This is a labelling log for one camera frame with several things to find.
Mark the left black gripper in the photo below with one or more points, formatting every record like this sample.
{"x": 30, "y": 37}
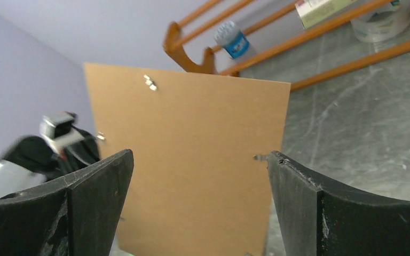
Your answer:
{"x": 79, "y": 153}

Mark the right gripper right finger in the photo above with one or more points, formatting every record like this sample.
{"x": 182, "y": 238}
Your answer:
{"x": 319, "y": 215}

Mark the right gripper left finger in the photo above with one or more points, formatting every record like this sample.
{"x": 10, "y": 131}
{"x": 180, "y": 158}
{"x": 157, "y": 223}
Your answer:
{"x": 75, "y": 214}

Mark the brown cardboard backing board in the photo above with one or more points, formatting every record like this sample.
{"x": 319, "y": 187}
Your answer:
{"x": 200, "y": 184}

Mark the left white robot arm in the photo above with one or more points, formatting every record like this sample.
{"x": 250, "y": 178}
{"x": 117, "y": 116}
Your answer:
{"x": 31, "y": 161}

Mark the orange wooden shelf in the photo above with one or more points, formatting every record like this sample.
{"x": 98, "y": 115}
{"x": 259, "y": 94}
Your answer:
{"x": 174, "y": 41}

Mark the blue white tape roll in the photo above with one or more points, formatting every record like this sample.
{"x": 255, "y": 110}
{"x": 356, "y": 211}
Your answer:
{"x": 232, "y": 39}

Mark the white red small box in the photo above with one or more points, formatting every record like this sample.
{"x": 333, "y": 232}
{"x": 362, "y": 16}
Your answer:
{"x": 312, "y": 12}

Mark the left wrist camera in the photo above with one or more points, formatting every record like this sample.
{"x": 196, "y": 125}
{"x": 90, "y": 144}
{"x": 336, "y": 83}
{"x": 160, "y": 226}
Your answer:
{"x": 59, "y": 132}

